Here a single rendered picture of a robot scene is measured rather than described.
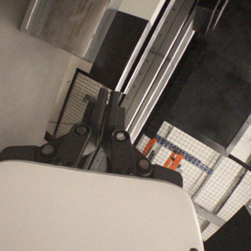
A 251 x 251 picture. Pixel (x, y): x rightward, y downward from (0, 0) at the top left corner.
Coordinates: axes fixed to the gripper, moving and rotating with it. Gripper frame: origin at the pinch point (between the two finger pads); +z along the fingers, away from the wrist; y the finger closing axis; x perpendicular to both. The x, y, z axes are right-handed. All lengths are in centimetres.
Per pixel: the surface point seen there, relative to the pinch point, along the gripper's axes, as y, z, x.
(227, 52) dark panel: 41, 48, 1
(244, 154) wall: 383, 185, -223
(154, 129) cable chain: 17.1, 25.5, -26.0
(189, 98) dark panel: 32, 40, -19
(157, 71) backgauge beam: 10.1, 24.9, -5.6
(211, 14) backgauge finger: 16.7, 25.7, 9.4
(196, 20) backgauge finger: 16.0, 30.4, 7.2
